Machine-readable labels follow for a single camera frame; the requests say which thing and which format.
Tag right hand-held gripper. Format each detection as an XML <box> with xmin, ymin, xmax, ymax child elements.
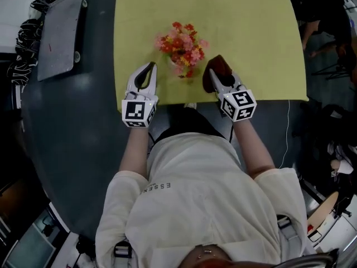
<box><xmin>209</xmin><ymin>68</ymin><xmax>258</xmax><ymax>123</ymax></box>

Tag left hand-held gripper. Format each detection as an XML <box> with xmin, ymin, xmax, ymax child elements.
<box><xmin>120</xmin><ymin>62</ymin><xmax>160</xmax><ymax>128</ymax></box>

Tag brown knitted cloth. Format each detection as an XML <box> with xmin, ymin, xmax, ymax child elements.
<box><xmin>202</xmin><ymin>54</ymin><xmax>233</xmax><ymax>94</ymax></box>

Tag red and pink flower bouquet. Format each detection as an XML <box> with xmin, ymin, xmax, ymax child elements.
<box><xmin>154</xmin><ymin>21</ymin><xmax>211</xmax><ymax>79</ymax></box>

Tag person's right forearm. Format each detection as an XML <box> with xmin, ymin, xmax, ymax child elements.
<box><xmin>233</xmin><ymin>120</ymin><xmax>276</xmax><ymax>179</ymax></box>

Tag person's left forearm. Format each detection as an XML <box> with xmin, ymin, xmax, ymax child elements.
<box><xmin>118</xmin><ymin>126</ymin><xmax>150</xmax><ymax>179</ymax></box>

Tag yellow tablecloth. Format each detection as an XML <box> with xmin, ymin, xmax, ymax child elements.
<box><xmin>113</xmin><ymin>0</ymin><xmax>310</xmax><ymax>113</ymax></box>

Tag person's black trousers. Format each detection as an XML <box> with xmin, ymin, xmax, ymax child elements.
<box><xmin>155</xmin><ymin>107</ymin><xmax>225</xmax><ymax>143</ymax></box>

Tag grey metal tray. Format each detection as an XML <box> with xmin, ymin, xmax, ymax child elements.
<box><xmin>24</xmin><ymin>0</ymin><xmax>88</xmax><ymax>83</ymax></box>

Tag row of black white backpacks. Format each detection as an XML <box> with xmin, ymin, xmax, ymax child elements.
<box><xmin>7</xmin><ymin>18</ymin><xmax>44</xmax><ymax>87</ymax></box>

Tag person's white t-shirt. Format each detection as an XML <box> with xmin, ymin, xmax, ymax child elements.
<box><xmin>94</xmin><ymin>132</ymin><xmax>316</xmax><ymax>268</ymax></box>

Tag round wooden board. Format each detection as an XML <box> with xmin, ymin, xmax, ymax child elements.
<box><xmin>306</xmin><ymin>191</ymin><xmax>340</xmax><ymax>236</ymax></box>

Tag grey harness strap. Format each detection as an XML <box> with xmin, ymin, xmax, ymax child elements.
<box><xmin>276</xmin><ymin>215</ymin><xmax>300</xmax><ymax>241</ymax></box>
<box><xmin>113</xmin><ymin>241</ymin><xmax>133</xmax><ymax>260</ymax></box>

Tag silver head mount bar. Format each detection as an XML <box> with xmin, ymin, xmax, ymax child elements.
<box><xmin>278</xmin><ymin>249</ymin><xmax>340</xmax><ymax>268</ymax></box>

